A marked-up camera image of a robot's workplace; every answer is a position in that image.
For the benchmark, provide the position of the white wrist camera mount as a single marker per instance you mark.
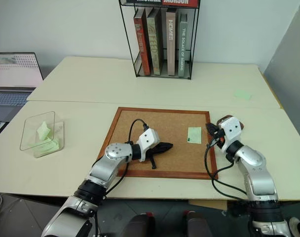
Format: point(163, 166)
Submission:
point(147, 139)
point(231, 130)

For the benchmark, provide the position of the open grey laptop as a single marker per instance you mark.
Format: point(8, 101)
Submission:
point(14, 74)

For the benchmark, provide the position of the grey partition panel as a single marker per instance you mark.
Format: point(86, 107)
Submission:
point(288, 74)

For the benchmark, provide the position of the brown HOMES book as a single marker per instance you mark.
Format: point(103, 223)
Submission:
point(171, 44)

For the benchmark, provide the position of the dark rounded shape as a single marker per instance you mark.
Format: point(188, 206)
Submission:
point(197, 225)
point(138, 225)

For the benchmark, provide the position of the red upright book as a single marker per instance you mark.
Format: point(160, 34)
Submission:
point(142, 49)

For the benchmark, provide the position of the crumpled green note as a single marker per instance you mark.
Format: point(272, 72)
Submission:
point(44, 130)

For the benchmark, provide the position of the black flat-lying book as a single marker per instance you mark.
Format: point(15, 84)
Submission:
point(145, 2)

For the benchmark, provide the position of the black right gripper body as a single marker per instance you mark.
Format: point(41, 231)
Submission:
point(218, 136)

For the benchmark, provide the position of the flat green note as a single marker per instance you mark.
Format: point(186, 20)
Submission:
point(47, 146)

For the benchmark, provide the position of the cork board with wooden frame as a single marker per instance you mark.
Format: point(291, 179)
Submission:
point(140, 116)

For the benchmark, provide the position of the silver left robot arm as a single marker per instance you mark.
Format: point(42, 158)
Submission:
point(103, 170)

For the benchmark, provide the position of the clear plastic box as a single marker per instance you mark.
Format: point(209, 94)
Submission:
point(41, 118)

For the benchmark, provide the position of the grey-green SOLACE book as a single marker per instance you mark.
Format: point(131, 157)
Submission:
point(184, 49)

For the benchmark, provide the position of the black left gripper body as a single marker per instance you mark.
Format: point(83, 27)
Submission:
point(153, 151)

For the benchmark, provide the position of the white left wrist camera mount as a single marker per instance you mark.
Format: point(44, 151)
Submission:
point(147, 139)

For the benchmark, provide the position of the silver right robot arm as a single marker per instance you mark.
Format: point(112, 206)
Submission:
point(258, 172)

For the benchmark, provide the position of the olive patterned upright book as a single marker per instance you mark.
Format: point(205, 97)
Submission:
point(155, 49)

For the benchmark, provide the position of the red flat-lying book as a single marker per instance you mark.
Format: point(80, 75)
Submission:
point(179, 2)

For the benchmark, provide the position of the green note with writing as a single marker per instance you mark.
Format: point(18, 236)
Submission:
point(195, 134)

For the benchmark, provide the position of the white and black shoe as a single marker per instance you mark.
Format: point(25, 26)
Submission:
point(296, 227)

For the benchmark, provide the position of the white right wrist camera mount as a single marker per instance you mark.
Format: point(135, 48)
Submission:
point(231, 130)

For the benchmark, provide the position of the brown cardboard piece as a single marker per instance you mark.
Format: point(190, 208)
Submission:
point(209, 204)

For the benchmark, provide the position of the small brown tray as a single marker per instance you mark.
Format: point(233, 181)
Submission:
point(241, 125)

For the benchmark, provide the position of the plain green sticky note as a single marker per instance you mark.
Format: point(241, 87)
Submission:
point(243, 94)

